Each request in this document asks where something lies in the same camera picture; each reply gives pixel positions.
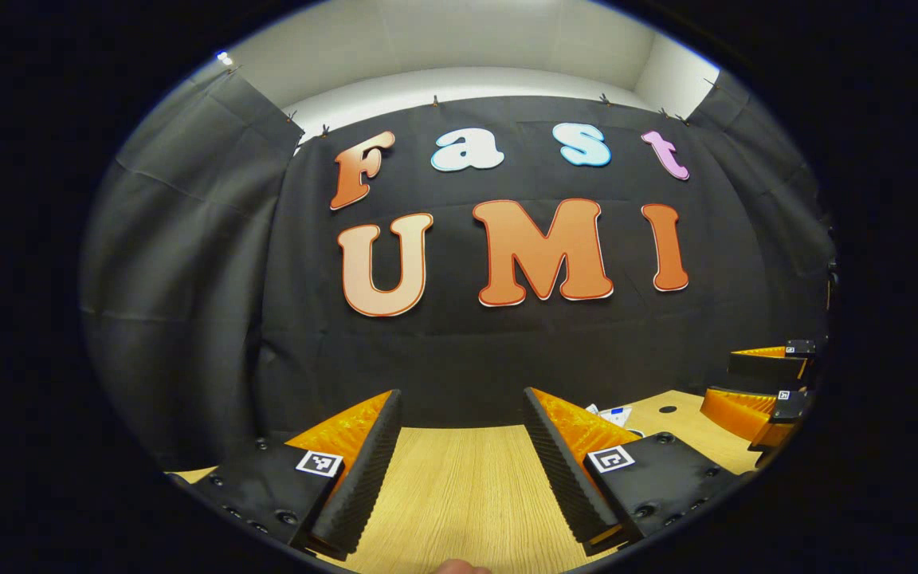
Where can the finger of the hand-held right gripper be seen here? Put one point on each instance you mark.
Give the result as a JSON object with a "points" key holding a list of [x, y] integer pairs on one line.
{"points": [[766, 367], [738, 410]]}

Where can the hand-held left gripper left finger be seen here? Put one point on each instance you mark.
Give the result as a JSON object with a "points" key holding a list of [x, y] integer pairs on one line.
{"points": [[371, 478]]}

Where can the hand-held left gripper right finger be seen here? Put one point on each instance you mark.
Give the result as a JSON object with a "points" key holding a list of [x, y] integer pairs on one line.
{"points": [[559, 478]]}

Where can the white toothpaste tube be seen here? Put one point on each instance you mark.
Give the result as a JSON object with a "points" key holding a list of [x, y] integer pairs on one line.
{"points": [[615, 414]]}

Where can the wooden desktop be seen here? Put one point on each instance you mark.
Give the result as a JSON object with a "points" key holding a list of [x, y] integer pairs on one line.
{"points": [[467, 494]]}

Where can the black backdrop cloth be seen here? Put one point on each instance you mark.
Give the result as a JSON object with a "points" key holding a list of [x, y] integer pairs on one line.
{"points": [[443, 359]]}

